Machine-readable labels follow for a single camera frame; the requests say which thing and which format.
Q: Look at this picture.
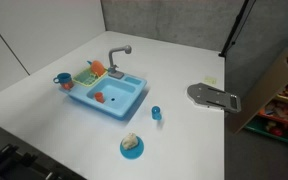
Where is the small orange cup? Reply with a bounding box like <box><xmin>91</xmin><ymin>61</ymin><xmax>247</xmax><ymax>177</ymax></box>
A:
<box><xmin>93</xmin><ymin>91</ymin><xmax>106</xmax><ymax>104</ymax></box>

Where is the yellow dish rack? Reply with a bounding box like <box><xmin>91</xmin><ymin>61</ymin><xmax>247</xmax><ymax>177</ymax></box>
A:
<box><xmin>72</xmin><ymin>65</ymin><xmax>109</xmax><ymax>88</ymax></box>

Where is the green storage bin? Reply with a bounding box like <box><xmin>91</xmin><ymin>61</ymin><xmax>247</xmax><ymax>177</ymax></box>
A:
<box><xmin>244</xmin><ymin>116</ymin><xmax>288</xmax><ymax>146</ymax></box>

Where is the blue toy mug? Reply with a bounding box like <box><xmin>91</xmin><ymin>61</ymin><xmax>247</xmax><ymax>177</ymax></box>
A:
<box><xmin>52</xmin><ymin>72</ymin><xmax>73</xmax><ymax>86</ymax></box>

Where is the round blue plate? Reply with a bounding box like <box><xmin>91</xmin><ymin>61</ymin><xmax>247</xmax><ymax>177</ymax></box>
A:
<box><xmin>119</xmin><ymin>135</ymin><xmax>145</xmax><ymax>160</ymax></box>

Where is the grey toy faucet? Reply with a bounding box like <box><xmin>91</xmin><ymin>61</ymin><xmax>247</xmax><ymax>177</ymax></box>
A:
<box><xmin>107</xmin><ymin>44</ymin><xmax>133</xmax><ymax>80</ymax></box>

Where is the black equipment frame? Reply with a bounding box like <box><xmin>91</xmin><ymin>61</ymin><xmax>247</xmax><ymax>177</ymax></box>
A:
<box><xmin>0</xmin><ymin>139</ymin><xmax>85</xmax><ymax>180</ymax></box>

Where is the grey metal mounting plate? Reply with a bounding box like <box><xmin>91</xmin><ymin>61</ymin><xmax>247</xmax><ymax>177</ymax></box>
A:
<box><xmin>186</xmin><ymin>82</ymin><xmax>242</xmax><ymax>114</ymax></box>

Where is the black tripod pole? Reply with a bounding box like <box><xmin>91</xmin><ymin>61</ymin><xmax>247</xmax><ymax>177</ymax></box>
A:
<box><xmin>218</xmin><ymin>0</ymin><xmax>257</xmax><ymax>58</ymax></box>

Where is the orange toy plate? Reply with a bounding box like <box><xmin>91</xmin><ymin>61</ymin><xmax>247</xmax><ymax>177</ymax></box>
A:
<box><xmin>90</xmin><ymin>59</ymin><xmax>107</xmax><ymax>78</ymax></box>

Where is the yellow sticky note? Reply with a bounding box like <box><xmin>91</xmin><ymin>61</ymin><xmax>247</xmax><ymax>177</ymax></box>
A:
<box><xmin>203</xmin><ymin>76</ymin><xmax>218</xmax><ymax>85</ymax></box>

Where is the light blue toy sink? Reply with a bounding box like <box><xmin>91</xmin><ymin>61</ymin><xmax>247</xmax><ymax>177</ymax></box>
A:
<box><xmin>59</xmin><ymin>73</ymin><xmax>148</xmax><ymax>121</ymax></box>

